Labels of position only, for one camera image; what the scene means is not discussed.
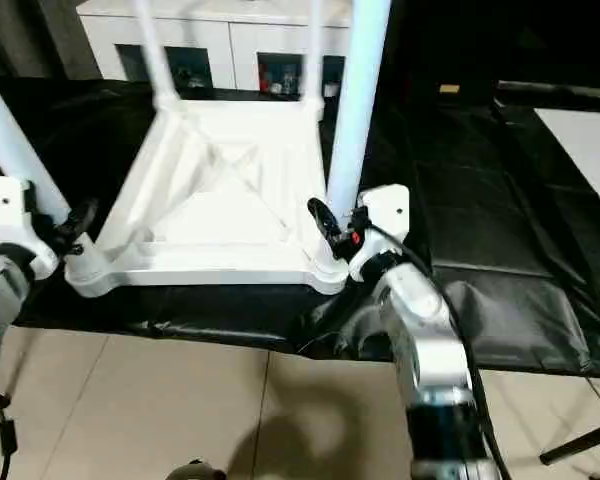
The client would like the white plastic table top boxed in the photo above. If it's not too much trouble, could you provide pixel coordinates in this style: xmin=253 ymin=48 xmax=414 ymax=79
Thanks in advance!
xmin=62 ymin=97 xmax=351 ymax=300

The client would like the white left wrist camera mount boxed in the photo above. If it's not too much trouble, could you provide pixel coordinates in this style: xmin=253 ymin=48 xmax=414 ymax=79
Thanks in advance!
xmin=0 ymin=174 xmax=61 ymax=281

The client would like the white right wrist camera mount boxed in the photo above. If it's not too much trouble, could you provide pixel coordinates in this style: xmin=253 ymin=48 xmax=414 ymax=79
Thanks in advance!
xmin=347 ymin=183 xmax=412 ymax=284

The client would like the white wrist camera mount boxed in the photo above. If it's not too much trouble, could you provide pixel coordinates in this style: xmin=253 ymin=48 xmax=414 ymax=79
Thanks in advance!
xmin=0 ymin=174 xmax=61 ymax=281
xmin=347 ymin=183 xmax=412 ymax=284

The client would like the black work mat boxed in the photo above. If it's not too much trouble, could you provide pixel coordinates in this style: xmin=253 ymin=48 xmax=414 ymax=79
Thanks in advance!
xmin=0 ymin=74 xmax=600 ymax=379

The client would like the thin black cable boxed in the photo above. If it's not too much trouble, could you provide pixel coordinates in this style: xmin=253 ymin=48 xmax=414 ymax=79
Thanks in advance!
xmin=0 ymin=384 xmax=20 ymax=480

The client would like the grey curtain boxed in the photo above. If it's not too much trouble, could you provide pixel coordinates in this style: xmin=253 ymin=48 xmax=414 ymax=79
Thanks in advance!
xmin=0 ymin=0 xmax=101 ymax=81

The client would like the white plastic table leg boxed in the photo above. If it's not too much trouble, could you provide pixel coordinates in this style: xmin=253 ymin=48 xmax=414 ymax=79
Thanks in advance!
xmin=0 ymin=62 xmax=104 ymax=274
xmin=303 ymin=0 xmax=327 ymax=109
xmin=319 ymin=0 xmax=394 ymax=271
xmin=133 ymin=0 xmax=182 ymax=109

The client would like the white sideboard cabinet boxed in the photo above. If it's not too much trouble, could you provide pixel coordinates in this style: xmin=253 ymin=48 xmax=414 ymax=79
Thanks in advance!
xmin=77 ymin=0 xmax=354 ymax=94

